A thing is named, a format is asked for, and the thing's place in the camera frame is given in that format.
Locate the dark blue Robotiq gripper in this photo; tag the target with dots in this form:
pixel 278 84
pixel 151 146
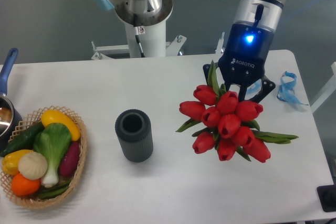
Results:
pixel 243 62

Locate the red tulip bouquet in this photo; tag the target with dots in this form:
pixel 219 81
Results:
pixel 230 124

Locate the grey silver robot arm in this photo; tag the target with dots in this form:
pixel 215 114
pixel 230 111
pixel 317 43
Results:
pixel 262 14

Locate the dark grey ribbed vase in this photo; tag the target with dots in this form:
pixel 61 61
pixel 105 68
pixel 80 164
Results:
pixel 133 129

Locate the blue curved tape strip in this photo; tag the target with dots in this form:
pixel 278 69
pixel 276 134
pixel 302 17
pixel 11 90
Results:
pixel 254 88

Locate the blue crumpled tape strip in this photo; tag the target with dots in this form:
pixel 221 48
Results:
pixel 286 92

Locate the black device at edge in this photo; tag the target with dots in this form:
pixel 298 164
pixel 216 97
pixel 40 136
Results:
pixel 327 197

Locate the purple sweet potato toy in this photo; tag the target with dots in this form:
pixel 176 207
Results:
pixel 70 161

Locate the green bok choy toy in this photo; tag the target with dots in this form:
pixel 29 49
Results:
pixel 52 143

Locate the green bean pods toy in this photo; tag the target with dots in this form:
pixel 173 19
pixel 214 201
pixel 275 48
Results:
pixel 54 191

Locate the dark green cucumber toy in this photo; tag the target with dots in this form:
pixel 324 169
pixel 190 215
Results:
pixel 24 140

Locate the cream garlic bun toy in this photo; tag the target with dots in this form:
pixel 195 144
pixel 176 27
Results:
pixel 33 165

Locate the orange fruit toy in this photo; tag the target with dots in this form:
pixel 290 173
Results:
pixel 21 186

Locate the yellow bell pepper toy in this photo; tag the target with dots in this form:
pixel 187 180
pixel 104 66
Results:
pixel 10 161

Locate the white metal base frame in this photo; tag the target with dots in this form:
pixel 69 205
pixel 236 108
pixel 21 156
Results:
pixel 173 48

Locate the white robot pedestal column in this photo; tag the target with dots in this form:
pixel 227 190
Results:
pixel 152 40

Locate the white frame at right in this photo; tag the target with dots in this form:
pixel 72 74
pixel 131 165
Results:
pixel 325 92

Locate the blue handled steel pot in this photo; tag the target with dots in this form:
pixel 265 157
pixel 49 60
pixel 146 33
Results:
pixel 9 115

